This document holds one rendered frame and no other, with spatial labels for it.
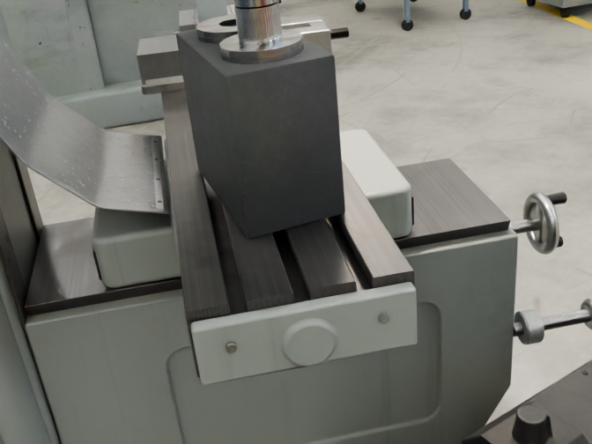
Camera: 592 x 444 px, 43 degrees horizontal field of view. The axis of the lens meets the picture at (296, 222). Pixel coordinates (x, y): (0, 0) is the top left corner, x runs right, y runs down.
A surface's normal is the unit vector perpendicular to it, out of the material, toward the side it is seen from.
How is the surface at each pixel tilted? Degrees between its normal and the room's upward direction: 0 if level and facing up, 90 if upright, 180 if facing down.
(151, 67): 90
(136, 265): 90
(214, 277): 0
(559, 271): 0
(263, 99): 90
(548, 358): 0
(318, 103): 90
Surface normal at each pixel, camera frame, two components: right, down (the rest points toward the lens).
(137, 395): 0.18, 0.44
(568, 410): -0.09, -0.88
